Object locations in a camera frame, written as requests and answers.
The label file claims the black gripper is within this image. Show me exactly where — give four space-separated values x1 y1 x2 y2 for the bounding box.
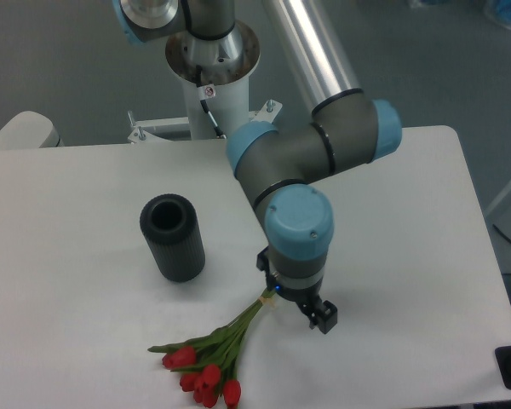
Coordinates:
256 247 338 334

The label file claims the red tulip bouquet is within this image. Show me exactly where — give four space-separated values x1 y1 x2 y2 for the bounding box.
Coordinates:
148 288 277 408

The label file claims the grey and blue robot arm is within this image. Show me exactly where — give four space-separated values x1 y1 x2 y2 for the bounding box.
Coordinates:
113 1 402 333

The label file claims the black ribbed cylindrical vase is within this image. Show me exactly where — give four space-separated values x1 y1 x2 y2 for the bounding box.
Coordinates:
140 193 205 283

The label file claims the white chair back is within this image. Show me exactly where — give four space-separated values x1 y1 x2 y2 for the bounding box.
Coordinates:
0 111 65 152

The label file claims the blue plastic bag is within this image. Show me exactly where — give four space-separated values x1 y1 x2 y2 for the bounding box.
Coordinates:
484 0 511 30

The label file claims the black cable on floor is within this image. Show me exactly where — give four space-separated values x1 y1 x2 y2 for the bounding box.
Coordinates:
492 222 511 253

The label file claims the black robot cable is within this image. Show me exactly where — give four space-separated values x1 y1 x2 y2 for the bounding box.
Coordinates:
195 64 228 140

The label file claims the white pedestal base frame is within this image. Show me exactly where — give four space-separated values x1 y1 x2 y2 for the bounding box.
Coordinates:
127 99 284 144

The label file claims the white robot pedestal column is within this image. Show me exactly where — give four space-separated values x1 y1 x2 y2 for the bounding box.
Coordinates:
165 20 261 140

